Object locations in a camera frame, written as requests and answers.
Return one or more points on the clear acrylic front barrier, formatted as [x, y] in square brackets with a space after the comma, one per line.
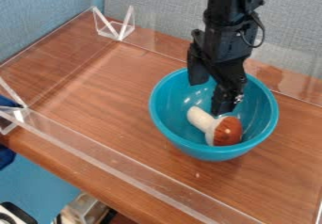
[97, 119]

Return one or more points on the clear acrylic back barrier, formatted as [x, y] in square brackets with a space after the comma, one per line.
[288, 71]

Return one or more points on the brown and white mushroom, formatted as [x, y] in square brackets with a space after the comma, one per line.
[222, 131]

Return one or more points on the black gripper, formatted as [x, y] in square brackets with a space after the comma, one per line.
[216, 54]

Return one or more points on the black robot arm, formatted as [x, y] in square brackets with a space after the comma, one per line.
[231, 11]

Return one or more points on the clear acrylic barrier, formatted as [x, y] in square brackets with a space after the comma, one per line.
[97, 119]
[288, 71]

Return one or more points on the metal frame under table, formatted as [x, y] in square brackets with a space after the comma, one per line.
[84, 210]

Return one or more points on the clear acrylic corner bracket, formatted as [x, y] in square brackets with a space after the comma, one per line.
[111, 29]

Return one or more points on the black and white object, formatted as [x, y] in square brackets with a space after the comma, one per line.
[13, 215]

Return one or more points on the blue plastic bowl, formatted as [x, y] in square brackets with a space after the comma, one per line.
[174, 96]

